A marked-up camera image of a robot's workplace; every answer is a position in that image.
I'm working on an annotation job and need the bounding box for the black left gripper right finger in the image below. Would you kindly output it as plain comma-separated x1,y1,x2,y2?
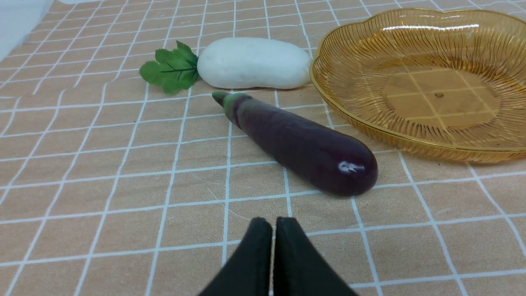
273,217,357,296

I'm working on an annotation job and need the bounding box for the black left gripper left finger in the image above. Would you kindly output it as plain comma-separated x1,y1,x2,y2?
200,217,272,296

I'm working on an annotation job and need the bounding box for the purple toy eggplant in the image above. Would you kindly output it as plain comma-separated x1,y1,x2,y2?
212,91,379,197

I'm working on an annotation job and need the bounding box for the white toy radish with leaves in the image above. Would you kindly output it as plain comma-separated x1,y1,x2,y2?
139,37,312,94

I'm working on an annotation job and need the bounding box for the orange grid tablecloth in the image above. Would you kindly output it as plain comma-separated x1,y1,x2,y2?
1,0,525,296

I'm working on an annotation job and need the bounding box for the amber ribbed glass plate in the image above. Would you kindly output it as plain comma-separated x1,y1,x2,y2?
310,8,526,163

